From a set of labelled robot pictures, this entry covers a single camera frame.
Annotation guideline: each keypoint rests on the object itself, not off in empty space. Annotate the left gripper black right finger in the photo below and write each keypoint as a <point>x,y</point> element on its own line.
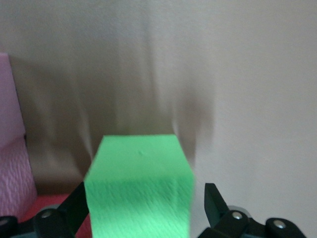
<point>235,225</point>

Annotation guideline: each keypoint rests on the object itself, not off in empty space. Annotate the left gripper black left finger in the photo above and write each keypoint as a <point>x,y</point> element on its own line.
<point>57,223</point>

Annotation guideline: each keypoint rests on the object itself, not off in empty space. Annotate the red foam block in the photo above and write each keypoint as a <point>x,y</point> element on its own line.
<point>49,200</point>

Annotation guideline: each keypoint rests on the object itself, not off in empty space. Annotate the pink foam block with dents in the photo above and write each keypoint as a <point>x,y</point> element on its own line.
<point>15,173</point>

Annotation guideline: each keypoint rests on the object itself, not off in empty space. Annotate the green foam block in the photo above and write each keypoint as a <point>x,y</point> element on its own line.
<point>138,198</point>

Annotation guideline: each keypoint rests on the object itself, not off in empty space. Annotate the brown table cover sheet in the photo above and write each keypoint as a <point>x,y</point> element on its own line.
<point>223,74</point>

